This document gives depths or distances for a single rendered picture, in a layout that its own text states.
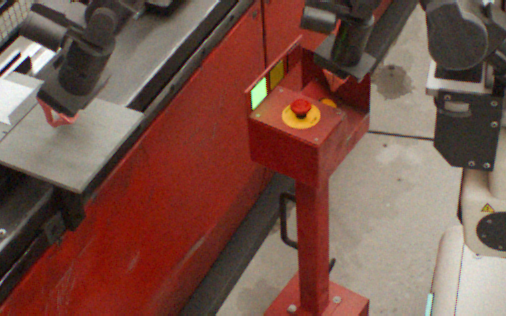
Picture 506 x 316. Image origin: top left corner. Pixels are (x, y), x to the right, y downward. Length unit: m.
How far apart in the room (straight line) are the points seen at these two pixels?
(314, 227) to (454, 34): 0.92
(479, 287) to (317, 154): 0.60
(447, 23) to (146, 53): 0.77
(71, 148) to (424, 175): 1.50
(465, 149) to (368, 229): 1.13
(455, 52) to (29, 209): 0.74
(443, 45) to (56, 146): 0.61
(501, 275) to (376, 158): 0.75
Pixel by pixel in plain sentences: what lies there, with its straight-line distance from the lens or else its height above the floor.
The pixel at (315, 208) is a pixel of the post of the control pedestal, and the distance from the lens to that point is 2.01.
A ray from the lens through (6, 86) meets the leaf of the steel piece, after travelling 1.63.
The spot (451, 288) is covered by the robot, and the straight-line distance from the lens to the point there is 2.18.
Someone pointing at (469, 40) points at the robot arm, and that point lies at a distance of 1.23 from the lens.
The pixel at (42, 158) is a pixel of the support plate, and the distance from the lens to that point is 1.48.
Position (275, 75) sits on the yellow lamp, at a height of 0.81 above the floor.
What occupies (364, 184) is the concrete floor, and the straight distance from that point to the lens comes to 2.76.
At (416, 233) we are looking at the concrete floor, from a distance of 2.64.
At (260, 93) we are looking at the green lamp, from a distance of 1.82.
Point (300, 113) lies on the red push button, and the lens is 1.78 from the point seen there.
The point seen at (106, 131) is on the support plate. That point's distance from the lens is 1.50.
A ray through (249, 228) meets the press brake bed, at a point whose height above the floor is 0.05.
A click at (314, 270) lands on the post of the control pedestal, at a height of 0.30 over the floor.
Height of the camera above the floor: 2.00
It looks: 45 degrees down
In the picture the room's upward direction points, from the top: 4 degrees counter-clockwise
